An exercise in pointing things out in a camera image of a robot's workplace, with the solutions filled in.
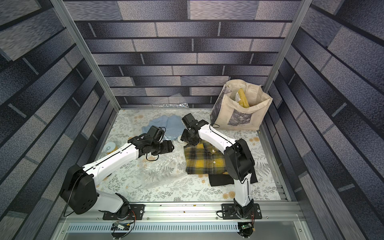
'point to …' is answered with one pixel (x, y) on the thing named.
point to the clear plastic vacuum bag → (166, 168)
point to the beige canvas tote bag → (227, 114)
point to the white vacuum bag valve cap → (179, 139)
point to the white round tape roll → (109, 147)
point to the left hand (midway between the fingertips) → (171, 147)
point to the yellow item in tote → (240, 97)
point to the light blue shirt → (174, 125)
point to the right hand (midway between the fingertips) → (183, 139)
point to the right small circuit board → (245, 229)
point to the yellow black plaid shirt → (202, 159)
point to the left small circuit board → (120, 226)
